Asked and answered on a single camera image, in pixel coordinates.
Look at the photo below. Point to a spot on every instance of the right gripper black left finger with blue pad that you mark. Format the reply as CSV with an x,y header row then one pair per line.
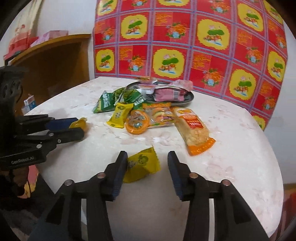
x,y
62,219

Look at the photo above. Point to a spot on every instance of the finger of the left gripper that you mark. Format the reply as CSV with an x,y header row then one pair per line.
x,y
60,122
67,135

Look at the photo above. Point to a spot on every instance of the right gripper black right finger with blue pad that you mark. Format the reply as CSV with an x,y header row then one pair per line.
x,y
234,219

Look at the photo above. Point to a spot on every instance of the green snack packet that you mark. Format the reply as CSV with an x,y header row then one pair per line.
x,y
105,103
128,96

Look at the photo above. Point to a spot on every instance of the orange rice cracker packet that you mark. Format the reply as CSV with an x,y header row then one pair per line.
x,y
193,131

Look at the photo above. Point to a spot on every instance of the person's left hand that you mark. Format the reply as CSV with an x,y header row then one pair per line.
x,y
13,181

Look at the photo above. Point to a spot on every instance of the small blue white box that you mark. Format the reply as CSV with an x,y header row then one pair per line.
x,y
28,104

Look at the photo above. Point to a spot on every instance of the wooden cabinet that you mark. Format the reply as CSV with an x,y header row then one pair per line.
x,y
52,67

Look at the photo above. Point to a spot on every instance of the round orange jelly cup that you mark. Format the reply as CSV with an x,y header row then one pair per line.
x,y
137,122

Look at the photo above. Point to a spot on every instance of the dark oval serving plate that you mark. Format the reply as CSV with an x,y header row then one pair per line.
x,y
188,97

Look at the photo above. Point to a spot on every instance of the pink box on cabinet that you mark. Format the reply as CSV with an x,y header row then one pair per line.
x,y
49,36

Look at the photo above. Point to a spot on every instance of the floral curtain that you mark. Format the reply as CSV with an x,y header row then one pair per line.
x,y
24,29

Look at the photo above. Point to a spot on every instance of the clear burger gummy packet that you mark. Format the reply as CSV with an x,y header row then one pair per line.
x,y
159,114

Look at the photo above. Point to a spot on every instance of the small orange jelly packet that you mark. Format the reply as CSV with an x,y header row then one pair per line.
x,y
146,80

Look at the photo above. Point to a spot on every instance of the pink wafer packet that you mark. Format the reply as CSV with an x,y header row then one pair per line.
x,y
162,92

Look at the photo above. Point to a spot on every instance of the pink white snack packet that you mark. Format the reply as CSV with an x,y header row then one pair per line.
x,y
183,84

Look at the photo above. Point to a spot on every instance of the red yellow patterned wall cloth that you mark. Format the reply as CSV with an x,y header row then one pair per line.
x,y
233,50

